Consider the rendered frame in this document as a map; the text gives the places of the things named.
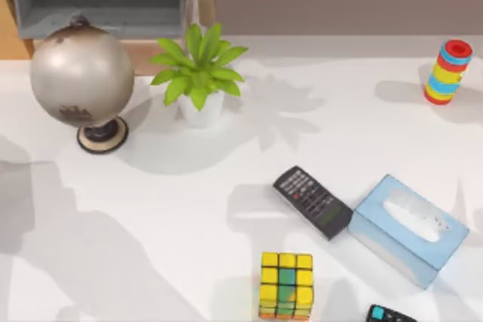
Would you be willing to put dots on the green plant in white pot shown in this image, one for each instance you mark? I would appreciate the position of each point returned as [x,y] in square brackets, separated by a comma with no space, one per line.
[196,73]

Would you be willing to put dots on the black calculator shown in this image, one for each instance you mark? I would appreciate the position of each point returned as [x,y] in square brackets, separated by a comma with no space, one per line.
[311,201]

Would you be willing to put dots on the yellow puzzle cube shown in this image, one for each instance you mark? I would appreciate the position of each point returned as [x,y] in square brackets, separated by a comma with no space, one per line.
[287,284]

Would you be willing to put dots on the grey globe on stand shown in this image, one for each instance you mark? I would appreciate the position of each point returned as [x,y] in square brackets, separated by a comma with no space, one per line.
[79,73]

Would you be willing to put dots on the light blue tissue box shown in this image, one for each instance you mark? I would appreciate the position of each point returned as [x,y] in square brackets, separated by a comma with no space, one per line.
[407,229]

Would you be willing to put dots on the stack of coloured rings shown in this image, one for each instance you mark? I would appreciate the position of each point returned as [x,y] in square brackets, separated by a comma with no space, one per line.
[447,73]

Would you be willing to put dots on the black device with blue button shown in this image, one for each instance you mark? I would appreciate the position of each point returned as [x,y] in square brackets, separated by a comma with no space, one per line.
[385,315]

